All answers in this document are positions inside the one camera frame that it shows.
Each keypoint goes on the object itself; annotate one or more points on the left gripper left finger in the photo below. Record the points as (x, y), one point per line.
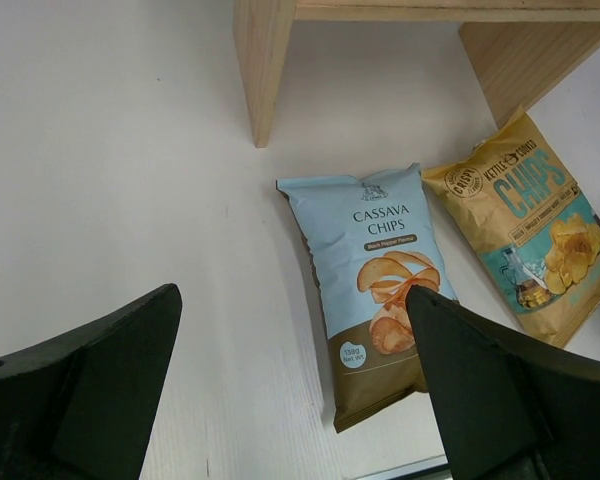
(82, 405)

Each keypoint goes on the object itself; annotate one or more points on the light blue cassava chips bag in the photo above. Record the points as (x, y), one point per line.
(371, 240)

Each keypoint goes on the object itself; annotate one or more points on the yellow kettle chips bag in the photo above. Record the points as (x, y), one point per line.
(530, 224)

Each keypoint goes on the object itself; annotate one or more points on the wooden two-tier shelf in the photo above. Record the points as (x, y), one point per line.
(519, 50)

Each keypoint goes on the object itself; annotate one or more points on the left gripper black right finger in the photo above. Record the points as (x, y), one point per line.
(507, 406)

